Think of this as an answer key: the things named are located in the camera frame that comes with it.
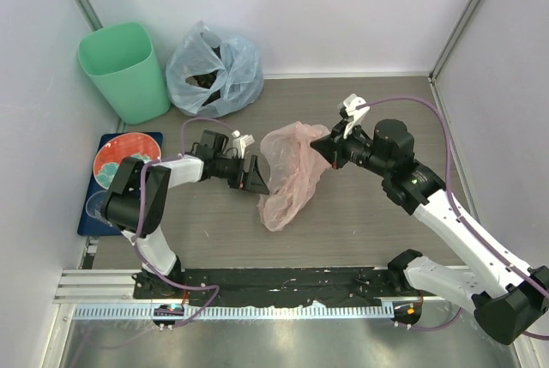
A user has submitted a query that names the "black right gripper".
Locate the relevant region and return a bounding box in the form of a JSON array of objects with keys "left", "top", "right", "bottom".
[{"left": 311, "top": 118, "right": 392, "bottom": 178}]

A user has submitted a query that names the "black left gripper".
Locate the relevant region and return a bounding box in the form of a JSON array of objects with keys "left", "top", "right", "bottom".
[{"left": 213, "top": 154, "right": 268, "bottom": 195}]

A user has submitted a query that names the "pink plastic trash bag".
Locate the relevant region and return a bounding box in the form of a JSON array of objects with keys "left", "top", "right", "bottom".
[{"left": 257, "top": 122, "right": 330, "bottom": 232}]

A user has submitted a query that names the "green plastic trash bin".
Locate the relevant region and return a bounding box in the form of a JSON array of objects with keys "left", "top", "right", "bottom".
[{"left": 77, "top": 22, "right": 171, "bottom": 124}]

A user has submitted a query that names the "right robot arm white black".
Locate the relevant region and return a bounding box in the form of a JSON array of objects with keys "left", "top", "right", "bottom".
[{"left": 311, "top": 119, "right": 548, "bottom": 345}]

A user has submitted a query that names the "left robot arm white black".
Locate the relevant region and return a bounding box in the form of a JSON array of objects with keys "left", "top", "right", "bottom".
[{"left": 100, "top": 130, "right": 268, "bottom": 299}]

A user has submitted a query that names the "blue plastic bag with trash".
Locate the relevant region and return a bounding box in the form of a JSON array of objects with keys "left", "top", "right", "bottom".
[{"left": 166, "top": 21, "right": 264, "bottom": 118}]

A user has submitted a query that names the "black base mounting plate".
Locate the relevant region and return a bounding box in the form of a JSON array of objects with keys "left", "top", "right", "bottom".
[{"left": 132, "top": 267, "right": 419, "bottom": 308}]

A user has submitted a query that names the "floral red teal plate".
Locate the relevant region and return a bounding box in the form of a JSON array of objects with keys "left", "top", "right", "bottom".
[{"left": 93, "top": 135, "right": 163, "bottom": 192}]

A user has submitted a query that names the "clear plastic cup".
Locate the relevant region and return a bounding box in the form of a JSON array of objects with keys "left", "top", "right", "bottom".
[{"left": 85, "top": 190, "right": 112, "bottom": 226}]

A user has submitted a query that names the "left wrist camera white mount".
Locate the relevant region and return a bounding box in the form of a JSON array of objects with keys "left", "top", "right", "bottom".
[{"left": 231, "top": 130, "right": 255, "bottom": 159}]

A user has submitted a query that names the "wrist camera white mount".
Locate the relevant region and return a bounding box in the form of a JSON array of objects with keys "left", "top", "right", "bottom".
[
  {"left": 338, "top": 94, "right": 370, "bottom": 139},
  {"left": 231, "top": 130, "right": 255, "bottom": 159}
]

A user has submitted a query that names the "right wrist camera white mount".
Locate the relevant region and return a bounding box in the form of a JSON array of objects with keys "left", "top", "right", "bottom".
[{"left": 338, "top": 94, "right": 370, "bottom": 139}]

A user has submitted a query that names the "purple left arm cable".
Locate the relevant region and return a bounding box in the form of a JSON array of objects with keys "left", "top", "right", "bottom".
[{"left": 131, "top": 117, "right": 245, "bottom": 329}]

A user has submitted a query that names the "white slotted cable duct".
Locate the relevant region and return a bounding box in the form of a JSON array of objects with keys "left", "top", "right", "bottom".
[{"left": 73, "top": 302, "right": 394, "bottom": 321}]

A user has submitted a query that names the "aluminium frame post back right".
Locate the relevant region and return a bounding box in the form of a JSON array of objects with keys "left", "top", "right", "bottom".
[{"left": 429, "top": 0, "right": 484, "bottom": 83}]

